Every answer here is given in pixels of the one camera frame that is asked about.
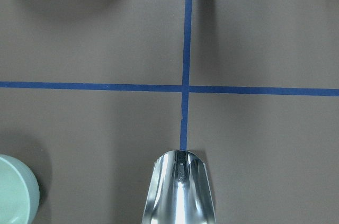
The mint green bowl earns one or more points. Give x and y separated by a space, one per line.
20 193

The metal ice scoop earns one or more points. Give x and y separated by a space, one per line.
179 190

